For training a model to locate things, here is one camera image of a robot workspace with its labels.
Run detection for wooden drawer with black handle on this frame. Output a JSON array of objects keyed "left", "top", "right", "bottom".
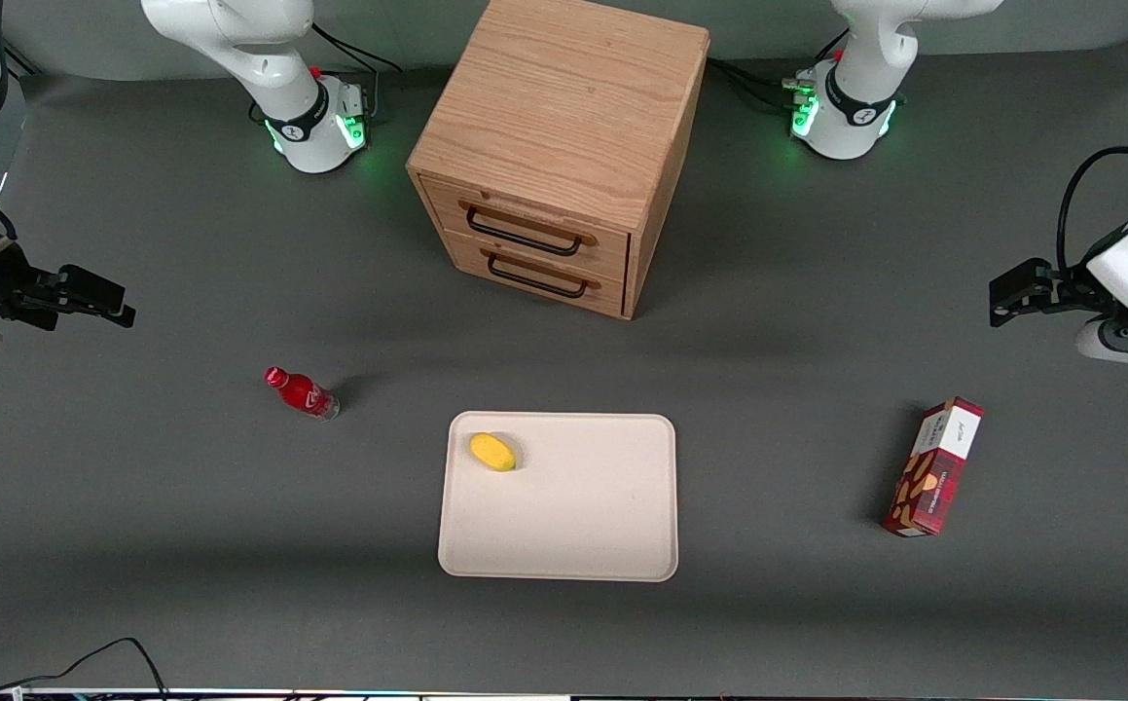
[
  {"left": 420, "top": 175, "right": 633, "bottom": 284},
  {"left": 445, "top": 229, "right": 629, "bottom": 318}
]

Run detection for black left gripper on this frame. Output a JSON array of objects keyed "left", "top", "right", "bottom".
[{"left": 990, "top": 257, "right": 1114, "bottom": 328}]

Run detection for black left base cables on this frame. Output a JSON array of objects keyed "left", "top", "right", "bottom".
[{"left": 708, "top": 27, "right": 853, "bottom": 110}]

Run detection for red coke bottle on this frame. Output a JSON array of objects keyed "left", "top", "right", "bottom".
[{"left": 264, "top": 366, "right": 342, "bottom": 423}]

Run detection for black base cables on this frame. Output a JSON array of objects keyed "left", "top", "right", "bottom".
[
  {"left": 250, "top": 19, "right": 405, "bottom": 126},
  {"left": 708, "top": 27, "right": 853, "bottom": 110}
]

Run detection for black cable on table edge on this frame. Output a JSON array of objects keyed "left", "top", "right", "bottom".
[{"left": 0, "top": 637, "right": 171, "bottom": 701}]

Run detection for black right base cables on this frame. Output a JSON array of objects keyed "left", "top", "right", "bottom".
[{"left": 250, "top": 19, "right": 405, "bottom": 126}]

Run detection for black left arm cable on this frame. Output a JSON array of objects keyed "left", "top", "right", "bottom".
[{"left": 1056, "top": 39, "right": 1128, "bottom": 276}]

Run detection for wooden drawer cabinet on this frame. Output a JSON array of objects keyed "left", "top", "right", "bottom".
[{"left": 406, "top": 0, "right": 711, "bottom": 321}]

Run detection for red plaid cookie box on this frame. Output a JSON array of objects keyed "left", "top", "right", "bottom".
[{"left": 881, "top": 396, "right": 985, "bottom": 538}]

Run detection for beige rectangular tray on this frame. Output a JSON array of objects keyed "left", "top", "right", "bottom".
[{"left": 437, "top": 412, "right": 680, "bottom": 583}]

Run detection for yellow mango fruit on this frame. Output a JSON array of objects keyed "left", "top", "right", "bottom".
[{"left": 469, "top": 432, "right": 518, "bottom": 473}]

